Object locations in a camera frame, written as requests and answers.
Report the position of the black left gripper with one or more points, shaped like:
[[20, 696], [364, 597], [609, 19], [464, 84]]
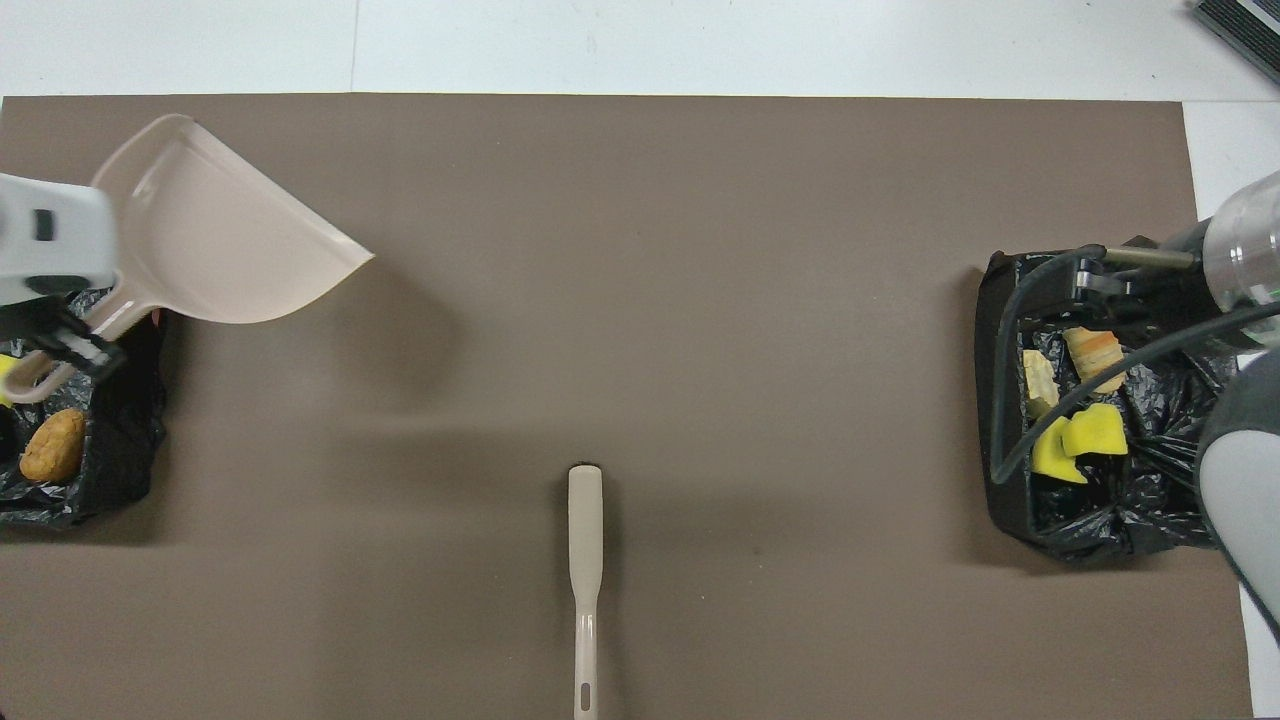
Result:
[[25, 320]]

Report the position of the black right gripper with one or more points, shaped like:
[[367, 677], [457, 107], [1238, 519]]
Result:
[[1185, 275]]

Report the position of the beige striped bread piece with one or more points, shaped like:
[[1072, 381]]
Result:
[[1090, 350]]

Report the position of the yellow sponge piece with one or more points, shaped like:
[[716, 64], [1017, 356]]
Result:
[[1050, 455], [1098, 430], [6, 380]]

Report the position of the brown peanut shaped bread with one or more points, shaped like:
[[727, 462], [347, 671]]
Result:
[[53, 447]]

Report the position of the beige plastic dustpan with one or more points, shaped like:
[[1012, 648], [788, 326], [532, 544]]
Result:
[[230, 240]]

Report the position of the beige brush black bristles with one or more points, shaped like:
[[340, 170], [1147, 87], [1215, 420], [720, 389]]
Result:
[[585, 520]]

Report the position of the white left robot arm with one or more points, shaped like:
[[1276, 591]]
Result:
[[50, 240]]

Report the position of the black bag lined bin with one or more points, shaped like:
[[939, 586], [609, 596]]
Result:
[[1100, 510], [120, 450]]

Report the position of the dark ribbed panel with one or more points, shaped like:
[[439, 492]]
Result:
[[1250, 25]]

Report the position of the brown table mat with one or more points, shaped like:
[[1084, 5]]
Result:
[[600, 300]]

